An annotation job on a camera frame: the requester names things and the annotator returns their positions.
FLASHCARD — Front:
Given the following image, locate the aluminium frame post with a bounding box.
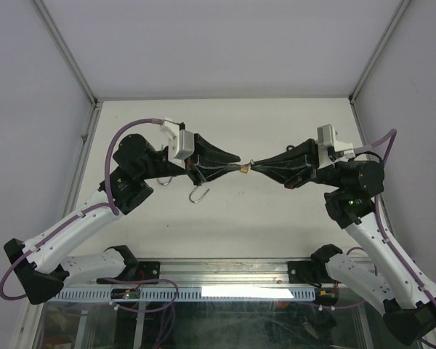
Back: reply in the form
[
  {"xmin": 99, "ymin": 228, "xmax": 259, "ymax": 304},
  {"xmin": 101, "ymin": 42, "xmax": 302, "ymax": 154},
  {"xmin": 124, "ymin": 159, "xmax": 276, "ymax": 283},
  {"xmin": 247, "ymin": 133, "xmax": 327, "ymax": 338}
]
[
  {"xmin": 349, "ymin": 0, "xmax": 414, "ymax": 105},
  {"xmin": 31, "ymin": 0, "xmax": 98, "ymax": 108}
]

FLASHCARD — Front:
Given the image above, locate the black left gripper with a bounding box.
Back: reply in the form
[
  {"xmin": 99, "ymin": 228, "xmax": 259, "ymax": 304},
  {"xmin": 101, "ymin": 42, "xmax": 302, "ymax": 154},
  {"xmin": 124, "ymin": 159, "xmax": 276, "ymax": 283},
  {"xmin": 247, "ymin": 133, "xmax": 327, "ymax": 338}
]
[{"xmin": 140, "ymin": 135, "xmax": 242, "ymax": 188}]

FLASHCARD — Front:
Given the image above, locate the slotted cable duct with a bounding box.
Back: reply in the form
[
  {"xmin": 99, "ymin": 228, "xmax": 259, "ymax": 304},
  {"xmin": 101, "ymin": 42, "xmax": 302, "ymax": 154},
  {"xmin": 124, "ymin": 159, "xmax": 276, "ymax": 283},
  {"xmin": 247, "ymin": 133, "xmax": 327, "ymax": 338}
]
[{"xmin": 52, "ymin": 286, "xmax": 315, "ymax": 303}]

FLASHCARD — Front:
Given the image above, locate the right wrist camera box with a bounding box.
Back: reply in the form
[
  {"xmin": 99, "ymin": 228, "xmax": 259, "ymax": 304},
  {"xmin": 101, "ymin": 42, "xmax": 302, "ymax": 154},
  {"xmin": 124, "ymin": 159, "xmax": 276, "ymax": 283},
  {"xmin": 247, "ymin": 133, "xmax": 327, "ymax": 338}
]
[{"xmin": 316, "ymin": 124, "xmax": 355, "ymax": 169}]

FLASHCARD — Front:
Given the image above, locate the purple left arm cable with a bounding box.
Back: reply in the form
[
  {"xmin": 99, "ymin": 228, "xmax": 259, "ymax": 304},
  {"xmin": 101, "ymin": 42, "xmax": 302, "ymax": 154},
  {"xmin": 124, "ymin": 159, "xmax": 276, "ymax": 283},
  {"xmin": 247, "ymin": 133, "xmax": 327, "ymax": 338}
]
[{"xmin": 0, "ymin": 118, "xmax": 179, "ymax": 313}]

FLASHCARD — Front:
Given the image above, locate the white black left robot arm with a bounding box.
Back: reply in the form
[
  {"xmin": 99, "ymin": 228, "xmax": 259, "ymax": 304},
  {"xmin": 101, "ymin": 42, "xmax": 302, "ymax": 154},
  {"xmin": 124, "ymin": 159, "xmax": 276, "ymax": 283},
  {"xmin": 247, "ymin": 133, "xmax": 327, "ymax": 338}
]
[{"xmin": 4, "ymin": 134, "xmax": 241, "ymax": 305}]

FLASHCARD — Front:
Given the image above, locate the aluminium frame post left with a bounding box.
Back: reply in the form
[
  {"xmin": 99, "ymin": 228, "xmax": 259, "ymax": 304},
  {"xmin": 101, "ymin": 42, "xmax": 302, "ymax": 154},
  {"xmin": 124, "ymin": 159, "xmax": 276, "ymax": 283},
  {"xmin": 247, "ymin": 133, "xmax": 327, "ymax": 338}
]
[{"xmin": 31, "ymin": 0, "xmax": 98, "ymax": 108}]

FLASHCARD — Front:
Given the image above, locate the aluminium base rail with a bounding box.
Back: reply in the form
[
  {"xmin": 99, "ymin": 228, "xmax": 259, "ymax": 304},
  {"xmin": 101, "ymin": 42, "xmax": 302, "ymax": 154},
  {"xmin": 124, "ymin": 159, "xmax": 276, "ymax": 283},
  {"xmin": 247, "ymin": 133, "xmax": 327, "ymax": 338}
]
[{"xmin": 61, "ymin": 254, "xmax": 334, "ymax": 287}]

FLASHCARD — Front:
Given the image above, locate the aluminium frame post right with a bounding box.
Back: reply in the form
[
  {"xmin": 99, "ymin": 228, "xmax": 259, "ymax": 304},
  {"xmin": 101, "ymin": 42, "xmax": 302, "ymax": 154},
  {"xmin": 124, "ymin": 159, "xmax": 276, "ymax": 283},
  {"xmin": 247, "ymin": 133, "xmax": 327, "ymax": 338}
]
[{"xmin": 349, "ymin": 0, "xmax": 414, "ymax": 105}]

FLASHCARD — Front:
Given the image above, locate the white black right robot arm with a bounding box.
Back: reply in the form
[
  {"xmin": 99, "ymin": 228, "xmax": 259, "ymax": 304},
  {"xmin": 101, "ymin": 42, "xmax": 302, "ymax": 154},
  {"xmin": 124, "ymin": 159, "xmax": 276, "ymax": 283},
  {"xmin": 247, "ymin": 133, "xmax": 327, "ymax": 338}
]
[{"xmin": 251, "ymin": 139, "xmax": 436, "ymax": 345}]

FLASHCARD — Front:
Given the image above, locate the small brass padlock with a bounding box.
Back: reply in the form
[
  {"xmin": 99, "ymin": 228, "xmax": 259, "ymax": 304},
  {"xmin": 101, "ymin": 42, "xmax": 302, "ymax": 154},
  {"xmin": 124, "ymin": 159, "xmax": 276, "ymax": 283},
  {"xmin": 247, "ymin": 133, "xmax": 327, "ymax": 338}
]
[{"xmin": 239, "ymin": 164, "xmax": 251, "ymax": 174}]

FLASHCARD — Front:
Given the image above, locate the large brass padlock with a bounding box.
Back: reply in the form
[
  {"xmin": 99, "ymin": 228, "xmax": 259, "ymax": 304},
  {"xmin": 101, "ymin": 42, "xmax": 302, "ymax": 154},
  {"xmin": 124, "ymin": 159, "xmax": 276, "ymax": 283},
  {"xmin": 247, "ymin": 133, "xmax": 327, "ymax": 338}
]
[{"xmin": 156, "ymin": 177, "xmax": 173, "ymax": 186}]

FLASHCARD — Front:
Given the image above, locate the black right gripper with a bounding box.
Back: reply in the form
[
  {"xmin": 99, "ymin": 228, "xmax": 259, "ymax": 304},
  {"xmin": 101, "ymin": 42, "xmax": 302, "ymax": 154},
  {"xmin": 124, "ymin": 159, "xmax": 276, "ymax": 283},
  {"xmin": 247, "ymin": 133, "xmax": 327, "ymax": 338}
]
[{"xmin": 250, "ymin": 138, "xmax": 345, "ymax": 190}]

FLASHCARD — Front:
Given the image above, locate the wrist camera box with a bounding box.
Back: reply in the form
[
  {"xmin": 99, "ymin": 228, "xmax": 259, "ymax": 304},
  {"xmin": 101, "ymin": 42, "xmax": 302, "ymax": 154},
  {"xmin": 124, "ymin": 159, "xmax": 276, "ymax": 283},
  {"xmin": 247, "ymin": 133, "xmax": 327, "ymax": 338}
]
[
  {"xmin": 316, "ymin": 124, "xmax": 355, "ymax": 169},
  {"xmin": 160, "ymin": 119, "xmax": 195, "ymax": 164}
]

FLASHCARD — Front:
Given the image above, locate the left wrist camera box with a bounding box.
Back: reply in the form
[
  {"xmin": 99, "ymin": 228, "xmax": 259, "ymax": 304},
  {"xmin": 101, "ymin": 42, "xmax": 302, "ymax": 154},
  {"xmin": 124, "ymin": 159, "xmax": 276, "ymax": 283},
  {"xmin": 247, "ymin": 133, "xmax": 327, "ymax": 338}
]
[{"xmin": 160, "ymin": 119, "xmax": 195, "ymax": 164}]

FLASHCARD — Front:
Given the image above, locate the long-shackle brass padlock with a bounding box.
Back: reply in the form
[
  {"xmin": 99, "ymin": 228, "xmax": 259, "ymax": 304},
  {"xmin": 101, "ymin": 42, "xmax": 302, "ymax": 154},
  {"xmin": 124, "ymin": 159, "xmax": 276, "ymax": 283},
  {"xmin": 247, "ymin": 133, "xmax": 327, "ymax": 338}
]
[{"xmin": 188, "ymin": 186, "xmax": 210, "ymax": 204}]

